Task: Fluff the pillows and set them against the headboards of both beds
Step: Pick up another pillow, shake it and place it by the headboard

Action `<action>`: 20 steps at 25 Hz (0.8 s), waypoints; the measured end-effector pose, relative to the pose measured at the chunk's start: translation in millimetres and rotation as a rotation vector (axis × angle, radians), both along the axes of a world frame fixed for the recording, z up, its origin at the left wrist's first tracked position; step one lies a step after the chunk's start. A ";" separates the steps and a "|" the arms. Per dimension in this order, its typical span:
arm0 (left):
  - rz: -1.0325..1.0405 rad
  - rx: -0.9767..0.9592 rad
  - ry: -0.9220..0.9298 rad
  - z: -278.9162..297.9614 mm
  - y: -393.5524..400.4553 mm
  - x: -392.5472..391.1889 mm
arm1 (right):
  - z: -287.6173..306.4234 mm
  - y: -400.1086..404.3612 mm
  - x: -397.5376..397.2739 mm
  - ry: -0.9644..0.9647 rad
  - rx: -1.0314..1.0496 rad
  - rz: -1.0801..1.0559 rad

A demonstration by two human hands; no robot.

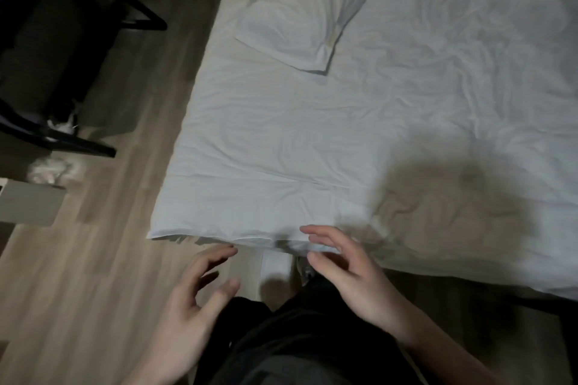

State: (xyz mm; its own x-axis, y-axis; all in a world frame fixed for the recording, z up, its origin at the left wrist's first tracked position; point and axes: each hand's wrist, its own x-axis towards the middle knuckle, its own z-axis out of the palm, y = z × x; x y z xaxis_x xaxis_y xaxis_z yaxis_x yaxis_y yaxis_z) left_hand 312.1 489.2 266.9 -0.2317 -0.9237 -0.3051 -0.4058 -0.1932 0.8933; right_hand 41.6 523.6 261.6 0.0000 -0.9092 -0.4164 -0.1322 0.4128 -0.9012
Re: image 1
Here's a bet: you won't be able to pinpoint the person's right forearm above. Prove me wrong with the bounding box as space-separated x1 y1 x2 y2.
403 310 515 385

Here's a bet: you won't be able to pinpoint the person's left hand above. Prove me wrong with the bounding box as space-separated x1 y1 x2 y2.
124 242 241 374

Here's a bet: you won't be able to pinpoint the person's black trousers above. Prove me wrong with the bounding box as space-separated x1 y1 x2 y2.
193 271 423 385

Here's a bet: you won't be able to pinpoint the white pillow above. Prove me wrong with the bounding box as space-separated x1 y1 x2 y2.
234 0 399 74

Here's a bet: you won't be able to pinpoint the white bed leg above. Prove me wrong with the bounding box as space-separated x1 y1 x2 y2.
259 248 295 302

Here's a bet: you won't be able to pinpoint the person's right hand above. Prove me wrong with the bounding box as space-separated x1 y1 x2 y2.
300 225 421 347

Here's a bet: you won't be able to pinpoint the black metal chair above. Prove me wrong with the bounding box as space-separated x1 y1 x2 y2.
0 0 169 160

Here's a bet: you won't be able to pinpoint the white duvet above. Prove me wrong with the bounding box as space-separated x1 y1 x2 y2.
147 0 578 302

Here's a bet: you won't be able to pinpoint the white fluffy slipper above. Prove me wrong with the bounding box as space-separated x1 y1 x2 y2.
46 113 80 136
26 156 87 187

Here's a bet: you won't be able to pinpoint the person's left forearm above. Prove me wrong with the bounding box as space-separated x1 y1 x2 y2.
120 371 186 385

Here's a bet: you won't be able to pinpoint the grey box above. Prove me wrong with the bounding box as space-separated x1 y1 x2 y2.
0 177 67 228

